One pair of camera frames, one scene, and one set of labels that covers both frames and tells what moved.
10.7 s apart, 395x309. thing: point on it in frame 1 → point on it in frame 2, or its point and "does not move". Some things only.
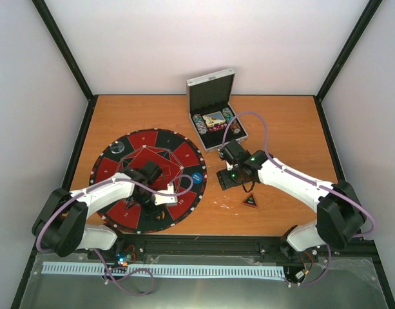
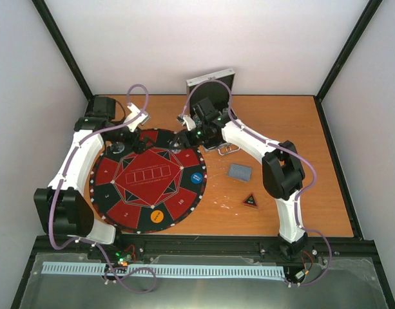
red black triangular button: x=250 y=201 does not move
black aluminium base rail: x=213 y=248 does not move
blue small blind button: x=197 y=177 does not move
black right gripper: x=225 y=182 → x=183 y=140
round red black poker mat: x=182 y=167 does not move
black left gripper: x=149 y=214 → x=139 y=148
